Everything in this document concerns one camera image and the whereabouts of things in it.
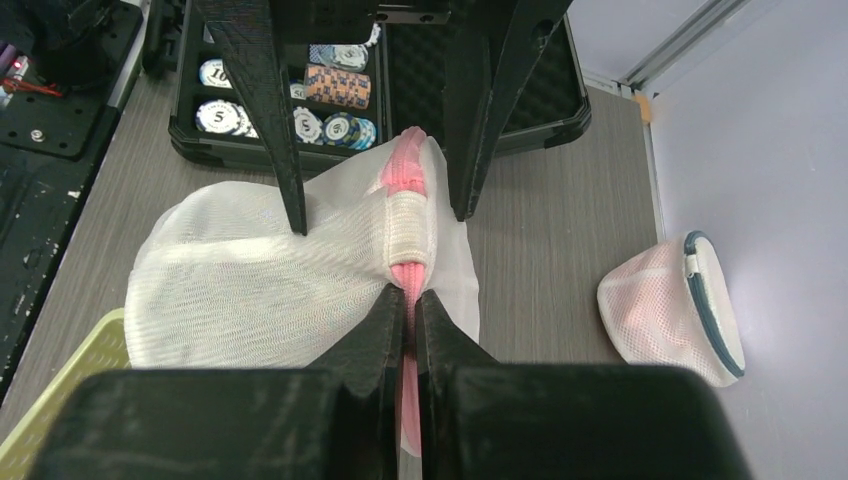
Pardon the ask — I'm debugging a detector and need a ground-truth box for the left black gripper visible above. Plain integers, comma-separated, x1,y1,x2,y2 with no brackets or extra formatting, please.
196,0,571,236

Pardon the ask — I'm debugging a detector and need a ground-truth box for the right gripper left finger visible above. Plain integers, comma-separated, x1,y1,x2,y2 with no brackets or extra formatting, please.
307,285,406,479

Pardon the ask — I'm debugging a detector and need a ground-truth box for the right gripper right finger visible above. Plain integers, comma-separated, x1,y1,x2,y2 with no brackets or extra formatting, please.
415,290,497,479

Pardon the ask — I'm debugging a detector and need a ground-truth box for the white pink-zipper laundry bag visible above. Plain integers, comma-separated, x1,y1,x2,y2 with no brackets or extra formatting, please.
123,126,481,480

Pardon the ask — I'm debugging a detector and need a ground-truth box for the black poker chip case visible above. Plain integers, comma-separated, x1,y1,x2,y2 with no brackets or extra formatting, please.
168,1,591,171

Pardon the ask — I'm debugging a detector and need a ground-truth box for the white grey-zipper laundry bag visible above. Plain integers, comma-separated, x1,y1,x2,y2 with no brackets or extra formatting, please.
597,231,746,388

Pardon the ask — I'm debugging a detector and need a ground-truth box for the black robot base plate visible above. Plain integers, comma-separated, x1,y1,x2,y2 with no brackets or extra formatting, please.
1,1,147,389

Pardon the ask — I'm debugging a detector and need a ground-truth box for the green plastic basket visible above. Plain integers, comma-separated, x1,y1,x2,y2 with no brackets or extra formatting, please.
1,308,130,479

